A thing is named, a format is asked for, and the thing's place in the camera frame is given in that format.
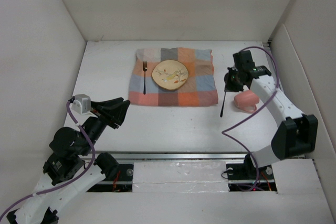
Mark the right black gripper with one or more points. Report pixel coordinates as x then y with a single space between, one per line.
229 87

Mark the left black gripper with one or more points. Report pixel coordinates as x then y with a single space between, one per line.
117 114

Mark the pink mug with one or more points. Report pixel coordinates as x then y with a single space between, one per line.
247 101

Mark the black spoon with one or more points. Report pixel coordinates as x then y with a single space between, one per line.
223 103

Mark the checkered orange blue cloth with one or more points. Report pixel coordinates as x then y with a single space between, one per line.
198 90

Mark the black fork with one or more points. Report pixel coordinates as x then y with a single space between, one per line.
145 68

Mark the beige bird pattern plate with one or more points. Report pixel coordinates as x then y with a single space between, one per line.
170 74

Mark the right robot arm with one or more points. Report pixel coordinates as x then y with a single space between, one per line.
297 132

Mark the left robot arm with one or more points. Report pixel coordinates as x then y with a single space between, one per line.
74 166

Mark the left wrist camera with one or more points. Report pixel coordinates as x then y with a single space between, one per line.
81 104

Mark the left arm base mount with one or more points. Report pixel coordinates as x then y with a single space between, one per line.
122 182

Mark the aluminium front rail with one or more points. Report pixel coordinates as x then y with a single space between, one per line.
173 155

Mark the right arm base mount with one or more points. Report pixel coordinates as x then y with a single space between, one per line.
244 177

